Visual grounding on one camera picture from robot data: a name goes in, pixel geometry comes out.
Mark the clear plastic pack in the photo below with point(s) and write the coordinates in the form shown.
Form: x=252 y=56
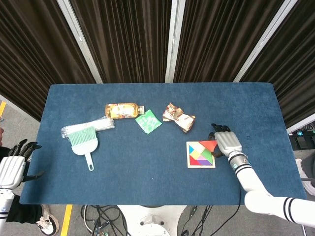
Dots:
x=103 y=124

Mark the grey metal frame post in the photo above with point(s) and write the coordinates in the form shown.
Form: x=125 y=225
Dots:
x=265 y=40
x=174 y=37
x=80 y=41

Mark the tangram puzzle tray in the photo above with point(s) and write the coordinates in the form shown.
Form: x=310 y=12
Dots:
x=187 y=157

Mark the grey metal frame rail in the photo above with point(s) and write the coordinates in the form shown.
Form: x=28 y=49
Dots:
x=300 y=126

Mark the mint green hand brush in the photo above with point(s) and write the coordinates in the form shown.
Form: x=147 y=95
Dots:
x=83 y=147

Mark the green tangram piece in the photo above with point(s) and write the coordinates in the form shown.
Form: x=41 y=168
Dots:
x=206 y=157

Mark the blue felt table cover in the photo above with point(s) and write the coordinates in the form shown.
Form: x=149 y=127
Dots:
x=147 y=172

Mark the black floor device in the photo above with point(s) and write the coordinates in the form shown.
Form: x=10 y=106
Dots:
x=302 y=142

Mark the green snack packet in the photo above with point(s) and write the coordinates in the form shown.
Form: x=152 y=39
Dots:
x=148 y=122

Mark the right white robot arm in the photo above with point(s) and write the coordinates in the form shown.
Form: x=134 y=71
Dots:
x=248 y=179

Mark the dark brown curtain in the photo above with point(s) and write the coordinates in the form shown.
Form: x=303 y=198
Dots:
x=29 y=49
x=221 y=37
x=128 y=37
x=295 y=61

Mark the amber tea bottle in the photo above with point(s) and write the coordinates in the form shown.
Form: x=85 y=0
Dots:
x=120 y=111

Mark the blue triangle tangram piece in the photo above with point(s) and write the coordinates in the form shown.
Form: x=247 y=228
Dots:
x=190 y=148

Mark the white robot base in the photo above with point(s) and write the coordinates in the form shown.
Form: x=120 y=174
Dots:
x=152 y=221

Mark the orange-red triangle piece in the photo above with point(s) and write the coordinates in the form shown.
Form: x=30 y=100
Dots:
x=210 y=145

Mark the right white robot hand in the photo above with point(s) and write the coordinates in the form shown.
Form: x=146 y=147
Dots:
x=229 y=142

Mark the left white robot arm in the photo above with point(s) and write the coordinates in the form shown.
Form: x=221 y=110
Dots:
x=5 y=206

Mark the pink triangle tangram piece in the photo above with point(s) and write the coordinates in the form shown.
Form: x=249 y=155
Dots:
x=203 y=158

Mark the yellow square tangram piece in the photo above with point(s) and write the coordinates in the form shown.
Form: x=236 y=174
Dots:
x=196 y=154

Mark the red triangle tangram piece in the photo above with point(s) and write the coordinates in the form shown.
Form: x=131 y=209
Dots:
x=194 y=162

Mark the purple block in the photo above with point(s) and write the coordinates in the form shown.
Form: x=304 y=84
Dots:
x=205 y=162

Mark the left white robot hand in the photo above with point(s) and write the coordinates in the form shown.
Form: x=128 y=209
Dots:
x=11 y=172

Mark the white sneaker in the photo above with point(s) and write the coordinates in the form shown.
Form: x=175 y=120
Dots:
x=46 y=225

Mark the crumpled beige snack wrapper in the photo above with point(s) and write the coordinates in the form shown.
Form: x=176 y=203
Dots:
x=172 y=113

